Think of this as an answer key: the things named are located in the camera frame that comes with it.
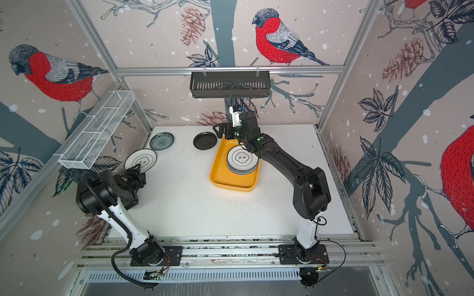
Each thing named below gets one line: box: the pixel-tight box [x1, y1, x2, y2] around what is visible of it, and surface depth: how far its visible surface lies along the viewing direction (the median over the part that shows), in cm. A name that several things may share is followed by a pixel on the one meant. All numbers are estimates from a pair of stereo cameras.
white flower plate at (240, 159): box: [226, 145, 259, 171], surface depth 102 cm
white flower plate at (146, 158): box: [124, 148, 158, 173], surface depth 108 cm
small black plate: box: [193, 131, 218, 151], surface depth 113 cm
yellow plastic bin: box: [209, 135, 262, 193], surface depth 98 cm
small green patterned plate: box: [149, 131, 175, 151], surface depth 116 cm
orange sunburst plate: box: [227, 165, 258, 176], surface depth 99 cm
